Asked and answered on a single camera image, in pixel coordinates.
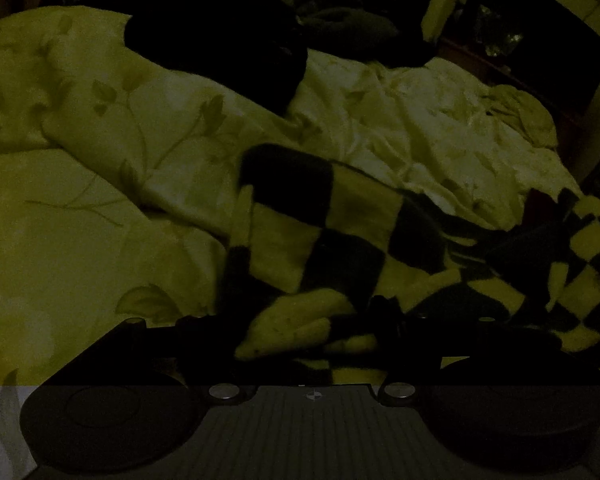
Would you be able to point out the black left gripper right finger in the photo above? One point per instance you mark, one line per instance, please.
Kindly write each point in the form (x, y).
(494, 393)

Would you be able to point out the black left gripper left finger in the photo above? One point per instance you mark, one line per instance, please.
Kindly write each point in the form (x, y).
(130, 399)

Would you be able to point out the black white checkered blanket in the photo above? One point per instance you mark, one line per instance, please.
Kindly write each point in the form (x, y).
(331, 268)

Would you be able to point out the light floral bed sheet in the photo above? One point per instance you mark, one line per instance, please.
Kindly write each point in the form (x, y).
(118, 178)

